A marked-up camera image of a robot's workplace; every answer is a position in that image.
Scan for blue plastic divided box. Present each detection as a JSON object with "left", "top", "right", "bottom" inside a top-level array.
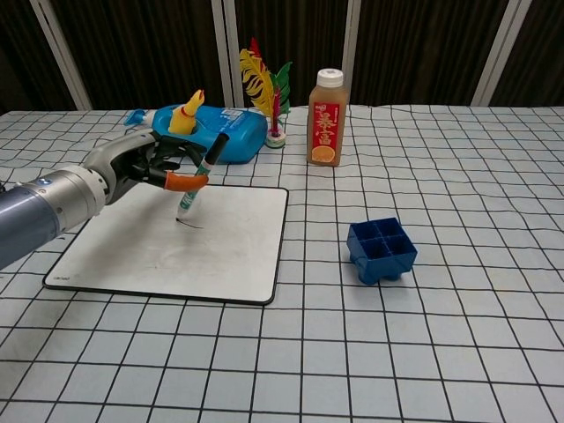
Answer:
[{"left": 345, "top": 217, "right": 419, "bottom": 286}]

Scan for white partition frame post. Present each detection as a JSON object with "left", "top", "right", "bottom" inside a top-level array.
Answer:
[
  {"left": 339, "top": 0, "right": 363, "bottom": 107},
  {"left": 470, "top": 0, "right": 529, "bottom": 107},
  {"left": 210, "top": 0, "right": 246, "bottom": 108},
  {"left": 28, "top": 0, "right": 93, "bottom": 111}
]

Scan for blue detergent bottle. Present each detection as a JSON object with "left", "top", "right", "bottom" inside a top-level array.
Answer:
[{"left": 123, "top": 104, "right": 269, "bottom": 166}]

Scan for white dry-erase board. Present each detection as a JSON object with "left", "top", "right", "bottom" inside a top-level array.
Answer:
[{"left": 42, "top": 180, "right": 290, "bottom": 306}]

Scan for green whiteboard marker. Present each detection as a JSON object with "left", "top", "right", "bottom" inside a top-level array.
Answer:
[{"left": 174, "top": 134, "right": 230, "bottom": 221}]

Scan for colourful feather shuttlecock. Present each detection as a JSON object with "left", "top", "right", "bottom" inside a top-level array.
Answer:
[{"left": 239, "top": 37, "right": 293, "bottom": 150}]

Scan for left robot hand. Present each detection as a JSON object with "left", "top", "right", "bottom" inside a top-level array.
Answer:
[{"left": 83, "top": 130, "right": 210, "bottom": 204}]

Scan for yellow rubber chicken toy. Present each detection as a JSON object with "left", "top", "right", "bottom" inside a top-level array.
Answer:
[{"left": 168, "top": 88, "right": 206, "bottom": 135}]

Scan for checked grid tablecloth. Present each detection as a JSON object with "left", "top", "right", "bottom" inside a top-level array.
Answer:
[{"left": 0, "top": 104, "right": 564, "bottom": 423}]

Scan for orange juice bottle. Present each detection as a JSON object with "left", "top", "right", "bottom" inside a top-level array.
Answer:
[{"left": 307, "top": 68, "right": 347, "bottom": 167}]

